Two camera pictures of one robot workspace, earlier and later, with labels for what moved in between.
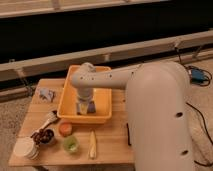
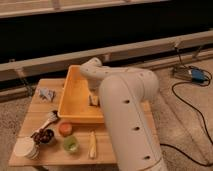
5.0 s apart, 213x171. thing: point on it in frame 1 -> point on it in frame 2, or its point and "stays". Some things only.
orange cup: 65,128 stays
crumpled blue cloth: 47,94 stays
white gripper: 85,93 -> 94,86
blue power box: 197,76 stays
